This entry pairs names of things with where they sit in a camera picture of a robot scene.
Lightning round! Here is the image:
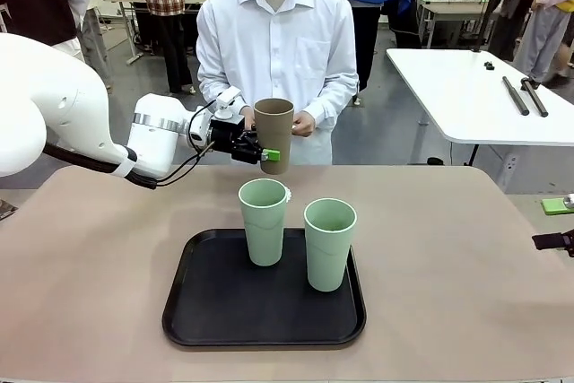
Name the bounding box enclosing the grey outlet post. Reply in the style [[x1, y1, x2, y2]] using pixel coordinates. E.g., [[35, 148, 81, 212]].
[[501, 153, 522, 192]]

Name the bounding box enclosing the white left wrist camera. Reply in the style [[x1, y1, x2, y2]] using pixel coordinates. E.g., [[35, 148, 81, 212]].
[[213, 90, 241, 122]]

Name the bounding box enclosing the white side table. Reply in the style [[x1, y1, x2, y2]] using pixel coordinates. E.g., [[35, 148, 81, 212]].
[[385, 48, 574, 147]]

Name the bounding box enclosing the person in white shirt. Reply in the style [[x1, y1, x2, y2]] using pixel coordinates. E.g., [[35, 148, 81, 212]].
[[196, 0, 360, 166]]

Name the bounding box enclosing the black metal rod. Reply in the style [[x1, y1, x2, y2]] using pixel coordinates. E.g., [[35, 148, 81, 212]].
[[501, 76, 531, 116], [519, 77, 549, 118]]

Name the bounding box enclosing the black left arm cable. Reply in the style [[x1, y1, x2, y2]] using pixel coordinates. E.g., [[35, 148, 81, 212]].
[[42, 102, 217, 190]]

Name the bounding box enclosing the person right forearm white sleeve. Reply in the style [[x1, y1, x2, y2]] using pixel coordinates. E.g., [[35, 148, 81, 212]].
[[196, 71, 246, 116]]

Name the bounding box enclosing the black plastic tray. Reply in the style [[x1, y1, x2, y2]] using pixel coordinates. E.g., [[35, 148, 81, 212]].
[[161, 228, 368, 348]]

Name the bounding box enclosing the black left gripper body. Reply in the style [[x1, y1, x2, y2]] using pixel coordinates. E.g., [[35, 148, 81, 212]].
[[209, 114, 247, 154]]

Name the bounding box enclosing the bystander in grey trousers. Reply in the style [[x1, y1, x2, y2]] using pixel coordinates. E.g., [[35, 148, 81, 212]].
[[66, 0, 113, 91]]

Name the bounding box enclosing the green tall cup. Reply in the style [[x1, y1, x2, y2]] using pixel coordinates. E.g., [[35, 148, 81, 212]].
[[238, 178, 288, 266], [303, 199, 358, 292]]

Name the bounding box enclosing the brown tall cup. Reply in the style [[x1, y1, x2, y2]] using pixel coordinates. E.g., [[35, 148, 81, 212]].
[[253, 98, 296, 177]]

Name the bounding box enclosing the person left hand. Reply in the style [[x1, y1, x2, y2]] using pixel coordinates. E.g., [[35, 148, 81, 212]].
[[291, 111, 315, 138]]

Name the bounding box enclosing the person left forearm white sleeve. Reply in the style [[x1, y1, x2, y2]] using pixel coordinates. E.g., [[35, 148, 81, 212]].
[[308, 71, 360, 127]]

